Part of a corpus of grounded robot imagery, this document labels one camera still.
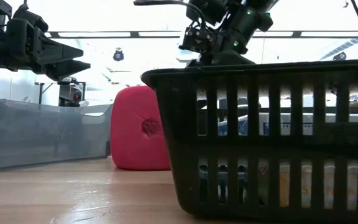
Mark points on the grey translucent bin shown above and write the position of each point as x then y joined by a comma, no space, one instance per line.
42,133

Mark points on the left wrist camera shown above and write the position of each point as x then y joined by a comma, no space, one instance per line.
30,15

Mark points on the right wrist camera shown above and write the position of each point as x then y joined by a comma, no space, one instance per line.
197,39

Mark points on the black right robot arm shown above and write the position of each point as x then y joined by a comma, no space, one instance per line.
250,25

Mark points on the black slotted basket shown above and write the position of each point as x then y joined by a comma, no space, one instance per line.
179,109

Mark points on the person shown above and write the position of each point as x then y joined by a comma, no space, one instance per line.
77,98

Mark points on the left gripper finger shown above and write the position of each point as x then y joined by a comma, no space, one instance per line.
57,51
64,70

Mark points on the white background counter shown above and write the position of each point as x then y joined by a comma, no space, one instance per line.
307,124

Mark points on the white blue small box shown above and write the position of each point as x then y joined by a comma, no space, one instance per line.
243,127

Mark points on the ceiling light bar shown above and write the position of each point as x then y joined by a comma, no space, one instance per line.
134,34

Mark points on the pink foam die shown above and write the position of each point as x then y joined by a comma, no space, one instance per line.
129,130

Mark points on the black ceiling spotlight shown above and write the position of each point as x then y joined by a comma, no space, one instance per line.
340,56
118,55

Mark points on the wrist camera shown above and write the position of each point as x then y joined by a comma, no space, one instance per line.
30,15
197,39

